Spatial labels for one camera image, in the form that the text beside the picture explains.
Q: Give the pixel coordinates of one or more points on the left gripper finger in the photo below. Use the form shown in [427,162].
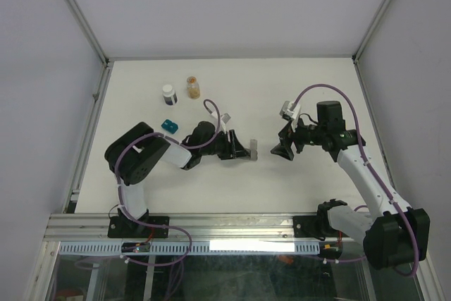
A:
[236,145]
[242,154]

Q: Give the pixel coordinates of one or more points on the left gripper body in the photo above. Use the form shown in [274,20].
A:
[221,146]

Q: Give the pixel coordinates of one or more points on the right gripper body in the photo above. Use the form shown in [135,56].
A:
[306,134]

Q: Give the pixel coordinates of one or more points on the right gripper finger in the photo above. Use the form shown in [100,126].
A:
[285,135]
[284,150]

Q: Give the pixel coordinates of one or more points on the grey pill box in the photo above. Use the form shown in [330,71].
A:
[253,145]

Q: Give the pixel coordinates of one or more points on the clear bottle with orange pills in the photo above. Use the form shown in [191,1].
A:
[193,90]

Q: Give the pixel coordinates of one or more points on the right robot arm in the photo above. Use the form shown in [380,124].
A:
[393,233]

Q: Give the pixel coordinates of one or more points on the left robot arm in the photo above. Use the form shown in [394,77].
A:
[135,154]

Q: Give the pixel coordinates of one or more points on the blue pill box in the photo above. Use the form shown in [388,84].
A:
[170,126]

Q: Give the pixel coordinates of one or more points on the white cap pill bottle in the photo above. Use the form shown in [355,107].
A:
[169,95]

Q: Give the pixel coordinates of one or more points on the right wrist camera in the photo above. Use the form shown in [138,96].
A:
[290,112]

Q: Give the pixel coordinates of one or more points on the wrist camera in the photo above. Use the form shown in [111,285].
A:
[290,112]
[220,122]

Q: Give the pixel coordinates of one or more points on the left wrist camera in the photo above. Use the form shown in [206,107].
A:
[220,122]

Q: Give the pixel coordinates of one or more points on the white slotted cable duct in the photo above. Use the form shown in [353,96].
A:
[214,247]

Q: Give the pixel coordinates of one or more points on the left aluminium frame post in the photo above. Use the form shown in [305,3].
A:
[87,31]

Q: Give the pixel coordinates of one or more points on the aluminium frame post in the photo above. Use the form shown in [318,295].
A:
[370,31]
[87,31]

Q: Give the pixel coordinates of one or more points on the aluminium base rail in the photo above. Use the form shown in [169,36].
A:
[201,227]

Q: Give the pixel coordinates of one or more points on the right aluminium frame post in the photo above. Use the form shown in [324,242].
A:
[370,31]

